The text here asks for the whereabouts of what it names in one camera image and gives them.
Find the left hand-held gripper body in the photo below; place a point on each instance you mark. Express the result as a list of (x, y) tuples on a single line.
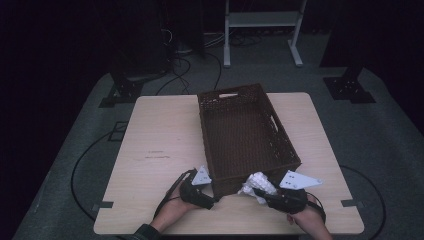
[(191, 193)]

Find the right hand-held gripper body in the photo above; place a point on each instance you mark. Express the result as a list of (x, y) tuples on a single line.
[(290, 201)]

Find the white knitted cloth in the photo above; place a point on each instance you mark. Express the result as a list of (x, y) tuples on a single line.
[(258, 183)]

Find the brown woven basket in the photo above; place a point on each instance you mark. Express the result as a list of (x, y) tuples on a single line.
[(243, 140)]

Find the person's left hand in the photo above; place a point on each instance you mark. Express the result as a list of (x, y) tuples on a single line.
[(173, 213)]

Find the person's right hand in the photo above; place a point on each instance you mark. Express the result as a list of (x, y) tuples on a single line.
[(311, 221)]

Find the black tape strip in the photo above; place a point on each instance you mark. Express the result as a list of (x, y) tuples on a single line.
[(351, 203), (105, 204)]

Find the black stand base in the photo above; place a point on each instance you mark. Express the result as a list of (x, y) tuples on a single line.
[(123, 91), (348, 88)]

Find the white metal stand frame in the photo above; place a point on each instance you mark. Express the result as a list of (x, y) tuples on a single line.
[(263, 19)]

